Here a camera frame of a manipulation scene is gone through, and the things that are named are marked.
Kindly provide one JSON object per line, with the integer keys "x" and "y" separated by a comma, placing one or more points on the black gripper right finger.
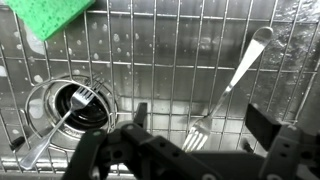
{"x": 293, "y": 156}

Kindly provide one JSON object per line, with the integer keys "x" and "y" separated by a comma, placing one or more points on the short silver fork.
{"x": 36, "y": 153}

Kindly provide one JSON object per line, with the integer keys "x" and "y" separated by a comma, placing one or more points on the long silver fork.
{"x": 246, "y": 63}

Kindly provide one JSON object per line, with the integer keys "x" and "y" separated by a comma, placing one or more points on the round metal sink drain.
{"x": 50, "y": 100}

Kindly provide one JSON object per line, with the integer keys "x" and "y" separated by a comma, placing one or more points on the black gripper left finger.
{"x": 150, "y": 150}

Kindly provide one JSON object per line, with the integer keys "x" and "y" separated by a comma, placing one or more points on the stainless steel sink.
{"x": 200, "y": 40}

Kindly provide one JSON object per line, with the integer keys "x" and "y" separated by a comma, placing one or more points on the green sponge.
{"x": 46, "y": 16}

